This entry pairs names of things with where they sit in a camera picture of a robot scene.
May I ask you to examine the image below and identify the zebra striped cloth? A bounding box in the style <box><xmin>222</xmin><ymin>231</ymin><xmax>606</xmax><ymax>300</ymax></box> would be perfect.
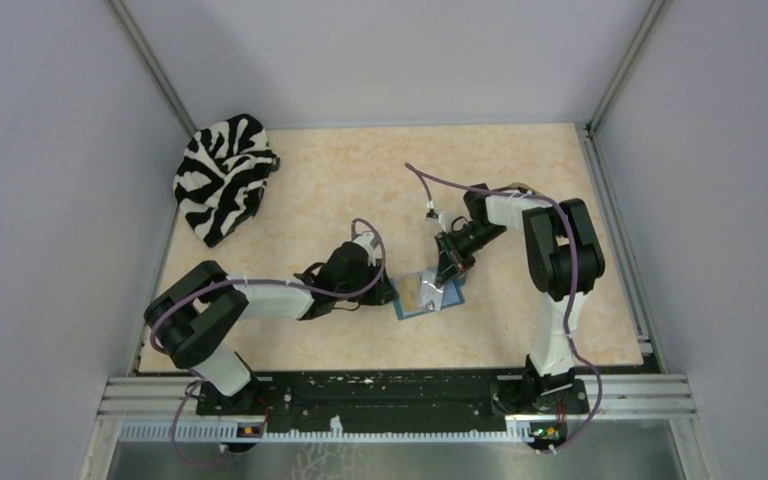
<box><xmin>173</xmin><ymin>113</ymin><xmax>281</xmax><ymax>248</ymax></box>

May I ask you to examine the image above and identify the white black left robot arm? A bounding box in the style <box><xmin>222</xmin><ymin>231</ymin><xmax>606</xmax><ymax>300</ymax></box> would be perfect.
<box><xmin>143</xmin><ymin>232</ymin><xmax>398</xmax><ymax>414</ymax></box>

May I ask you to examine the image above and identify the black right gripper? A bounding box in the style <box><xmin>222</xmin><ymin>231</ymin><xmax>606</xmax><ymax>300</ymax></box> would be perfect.
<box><xmin>434</xmin><ymin>223</ymin><xmax>506</xmax><ymax>289</ymax></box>

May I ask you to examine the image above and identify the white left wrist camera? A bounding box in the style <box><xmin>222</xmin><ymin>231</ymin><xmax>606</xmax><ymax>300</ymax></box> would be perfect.
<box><xmin>351</xmin><ymin>231</ymin><xmax>383</xmax><ymax>263</ymax></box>

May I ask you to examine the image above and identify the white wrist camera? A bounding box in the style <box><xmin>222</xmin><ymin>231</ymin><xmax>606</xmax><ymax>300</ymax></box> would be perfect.
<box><xmin>351</xmin><ymin>231</ymin><xmax>383</xmax><ymax>263</ymax></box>
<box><xmin>426</xmin><ymin>203</ymin><xmax>449</xmax><ymax>231</ymax></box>

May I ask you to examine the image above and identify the aluminium frame rail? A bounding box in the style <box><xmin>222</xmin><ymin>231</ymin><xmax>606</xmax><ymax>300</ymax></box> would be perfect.
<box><xmin>96</xmin><ymin>375</ymin><xmax>698</xmax><ymax>444</ymax></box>

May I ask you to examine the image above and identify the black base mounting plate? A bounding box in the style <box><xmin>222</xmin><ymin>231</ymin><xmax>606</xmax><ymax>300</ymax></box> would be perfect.
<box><xmin>196</xmin><ymin>369</ymin><xmax>590</xmax><ymax>434</ymax></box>

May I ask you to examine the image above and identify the silver white card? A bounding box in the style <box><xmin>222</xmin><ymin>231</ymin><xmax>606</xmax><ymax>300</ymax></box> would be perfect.
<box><xmin>420</xmin><ymin>268</ymin><xmax>445</xmax><ymax>312</ymax></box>

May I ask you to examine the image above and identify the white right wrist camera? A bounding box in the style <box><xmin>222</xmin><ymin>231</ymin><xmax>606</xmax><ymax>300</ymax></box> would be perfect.
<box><xmin>426</xmin><ymin>203</ymin><xmax>449</xmax><ymax>231</ymax></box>

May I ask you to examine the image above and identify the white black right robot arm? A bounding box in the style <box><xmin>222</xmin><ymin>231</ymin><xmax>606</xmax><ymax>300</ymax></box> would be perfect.
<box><xmin>434</xmin><ymin>184</ymin><xmax>605</xmax><ymax>412</ymax></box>

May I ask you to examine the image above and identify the beige card tray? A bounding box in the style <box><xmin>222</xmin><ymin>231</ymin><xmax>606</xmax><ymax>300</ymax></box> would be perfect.
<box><xmin>499</xmin><ymin>183</ymin><xmax>537</xmax><ymax>195</ymax></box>

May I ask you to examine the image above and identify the teal leather card holder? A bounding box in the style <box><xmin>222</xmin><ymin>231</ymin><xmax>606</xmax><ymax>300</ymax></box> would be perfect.
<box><xmin>391</xmin><ymin>267</ymin><xmax>466</xmax><ymax>321</ymax></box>

